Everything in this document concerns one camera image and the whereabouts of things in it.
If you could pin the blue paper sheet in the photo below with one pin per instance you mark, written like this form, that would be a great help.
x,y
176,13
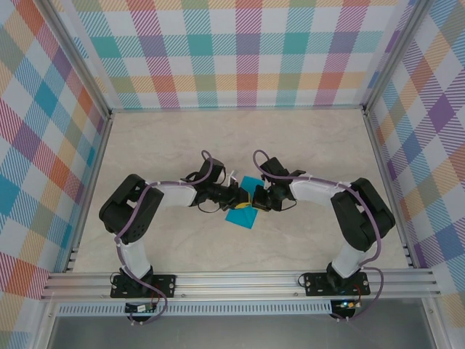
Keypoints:
x,y
241,220

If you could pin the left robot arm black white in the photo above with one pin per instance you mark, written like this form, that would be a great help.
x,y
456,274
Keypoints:
x,y
127,207

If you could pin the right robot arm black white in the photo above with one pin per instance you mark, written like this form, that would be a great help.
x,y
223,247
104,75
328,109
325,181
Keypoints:
x,y
363,214

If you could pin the grey metal sheet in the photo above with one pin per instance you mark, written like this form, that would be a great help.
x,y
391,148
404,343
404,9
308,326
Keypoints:
x,y
236,332

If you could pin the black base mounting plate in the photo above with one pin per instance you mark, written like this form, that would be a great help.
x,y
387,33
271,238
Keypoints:
x,y
163,285
313,287

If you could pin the small circuit board green light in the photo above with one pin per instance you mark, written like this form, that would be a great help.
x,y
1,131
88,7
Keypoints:
x,y
347,304

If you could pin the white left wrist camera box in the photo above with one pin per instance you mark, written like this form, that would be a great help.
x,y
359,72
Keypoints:
x,y
231,178

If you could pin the aluminium mounting rail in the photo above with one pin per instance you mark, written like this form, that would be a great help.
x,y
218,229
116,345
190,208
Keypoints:
x,y
236,285

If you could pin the thin aluminium wall rail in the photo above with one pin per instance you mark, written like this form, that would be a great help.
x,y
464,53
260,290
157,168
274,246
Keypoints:
x,y
236,108

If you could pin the aluminium table edge rail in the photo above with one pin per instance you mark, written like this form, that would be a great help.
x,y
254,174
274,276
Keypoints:
x,y
383,163
97,163

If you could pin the aluminium frame post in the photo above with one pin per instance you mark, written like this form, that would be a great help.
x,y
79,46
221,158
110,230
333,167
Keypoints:
x,y
393,54
83,58

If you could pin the short aluminium frame leg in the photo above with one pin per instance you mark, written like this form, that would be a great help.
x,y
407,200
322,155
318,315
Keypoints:
x,y
436,327
43,327

